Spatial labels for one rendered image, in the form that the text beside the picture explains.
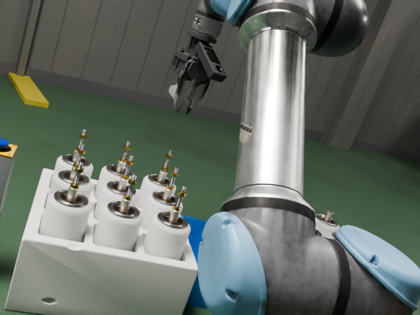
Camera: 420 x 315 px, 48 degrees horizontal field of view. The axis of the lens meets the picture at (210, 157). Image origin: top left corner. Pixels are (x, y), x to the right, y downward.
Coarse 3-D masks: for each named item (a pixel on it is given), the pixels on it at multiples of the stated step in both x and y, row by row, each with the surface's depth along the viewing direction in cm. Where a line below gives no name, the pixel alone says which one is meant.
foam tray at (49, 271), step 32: (32, 224) 101; (96, 224) 112; (32, 256) 97; (64, 256) 99; (96, 256) 100; (128, 256) 102; (192, 256) 112; (32, 288) 100; (64, 288) 101; (96, 288) 103; (128, 288) 105; (160, 288) 107
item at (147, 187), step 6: (144, 180) 130; (144, 186) 129; (150, 186) 128; (156, 186) 127; (174, 186) 132; (144, 192) 129; (150, 192) 128; (174, 192) 132; (144, 198) 129; (138, 204) 131
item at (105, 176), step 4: (104, 168) 127; (104, 172) 125; (108, 172) 125; (100, 176) 127; (104, 176) 125; (108, 176) 124; (112, 176) 124; (116, 176) 124; (100, 180) 126; (104, 180) 125; (108, 180) 124; (112, 180) 124; (116, 180) 124; (100, 184) 126; (96, 188) 128; (100, 188) 126; (96, 192) 127; (96, 196) 127
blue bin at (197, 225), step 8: (184, 216) 147; (192, 224) 149; (200, 224) 149; (192, 232) 150; (200, 232) 150; (192, 240) 150; (200, 240) 150; (192, 248) 151; (192, 288) 122; (192, 296) 123; (200, 296) 124; (192, 304) 124; (200, 304) 125
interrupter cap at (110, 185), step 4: (108, 184) 116; (112, 184) 117; (116, 184) 118; (128, 184) 120; (108, 188) 115; (112, 188) 115; (116, 188) 117; (116, 192) 114; (120, 192) 114; (124, 192) 115; (132, 192) 117
